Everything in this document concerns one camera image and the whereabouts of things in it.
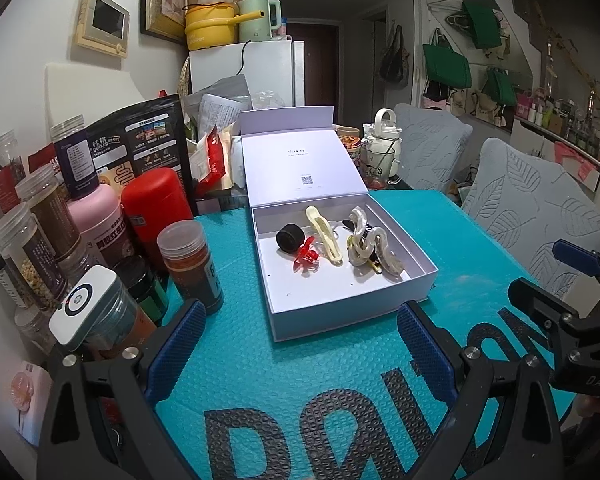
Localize black velvet hair roll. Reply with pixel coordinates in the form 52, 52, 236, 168
276, 222, 306, 255

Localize translucent beige curved hair clip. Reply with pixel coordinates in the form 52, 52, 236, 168
347, 206, 376, 267

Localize snack tub red print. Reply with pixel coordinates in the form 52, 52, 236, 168
336, 126, 363, 153

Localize red flower hair clip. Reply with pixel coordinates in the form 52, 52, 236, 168
291, 239, 322, 273

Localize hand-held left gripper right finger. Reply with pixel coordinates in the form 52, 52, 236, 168
396, 301, 566, 480

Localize white teapot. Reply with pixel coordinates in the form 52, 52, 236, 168
369, 108, 403, 181

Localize red snack packet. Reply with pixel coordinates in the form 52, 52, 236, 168
192, 125, 236, 196

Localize yellow pot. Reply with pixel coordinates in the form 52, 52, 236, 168
182, 2, 246, 52

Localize pink bottle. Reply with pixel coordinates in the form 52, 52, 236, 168
66, 185, 136, 271

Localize green tote bag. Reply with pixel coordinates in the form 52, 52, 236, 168
422, 30, 472, 88
482, 67, 518, 106
462, 0, 501, 51

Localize white pink box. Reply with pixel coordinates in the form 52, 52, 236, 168
7, 360, 56, 448

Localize pale lavender gift box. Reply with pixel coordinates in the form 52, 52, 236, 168
238, 106, 440, 343

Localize white fridge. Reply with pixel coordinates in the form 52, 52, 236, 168
189, 40, 306, 108

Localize dark blue label jar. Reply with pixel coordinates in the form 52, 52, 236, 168
50, 115, 101, 201

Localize brown door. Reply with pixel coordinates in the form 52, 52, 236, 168
305, 25, 340, 107

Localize black printed pouch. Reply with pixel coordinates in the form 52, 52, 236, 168
85, 94, 197, 216

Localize spice jar translucent lid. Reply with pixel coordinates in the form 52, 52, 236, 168
157, 220, 226, 316

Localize cream hair claw clip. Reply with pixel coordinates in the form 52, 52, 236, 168
305, 205, 345, 265

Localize clear jar red label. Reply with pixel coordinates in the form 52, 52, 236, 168
0, 130, 22, 215

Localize red carton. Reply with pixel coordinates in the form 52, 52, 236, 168
27, 142, 61, 181

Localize glass cup with spoon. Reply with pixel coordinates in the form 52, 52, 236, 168
361, 142, 403, 191

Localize black hanging bag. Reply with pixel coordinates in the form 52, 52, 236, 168
378, 25, 410, 86

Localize row of small bottles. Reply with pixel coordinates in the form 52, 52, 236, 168
515, 85, 600, 161

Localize teal bubble mat black letters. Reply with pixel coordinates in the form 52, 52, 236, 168
152, 190, 600, 480

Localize pale green kettle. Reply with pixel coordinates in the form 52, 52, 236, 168
237, 0, 283, 43

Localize grey plastic bag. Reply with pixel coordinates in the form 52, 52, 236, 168
185, 74, 253, 111

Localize wall intercom panel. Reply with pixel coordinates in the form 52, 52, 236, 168
76, 0, 131, 58

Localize person's right hand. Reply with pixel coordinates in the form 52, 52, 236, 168
576, 392, 600, 421

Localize clear jar of beans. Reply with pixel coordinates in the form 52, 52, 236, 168
0, 205, 67, 311

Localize red canister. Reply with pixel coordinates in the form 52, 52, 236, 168
121, 167, 196, 276

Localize printed paper sheet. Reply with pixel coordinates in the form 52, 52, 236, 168
197, 92, 253, 133

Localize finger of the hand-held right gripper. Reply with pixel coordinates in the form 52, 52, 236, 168
508, 277, 589, 336
551, 239, 600, 294

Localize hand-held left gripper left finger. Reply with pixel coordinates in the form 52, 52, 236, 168
36, 298, 207, 480

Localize translucent beige wavy hair claw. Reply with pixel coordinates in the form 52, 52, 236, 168
362, 225, 405, 277

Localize dark green jar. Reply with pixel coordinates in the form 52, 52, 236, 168
114, 256, 170, 326

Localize jar with white square lid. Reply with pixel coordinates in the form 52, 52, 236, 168
48, 265, 158, 361

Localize grey leaf chair cover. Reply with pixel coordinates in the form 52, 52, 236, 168
461, 137, 600, 301
394, 103, 473, 193

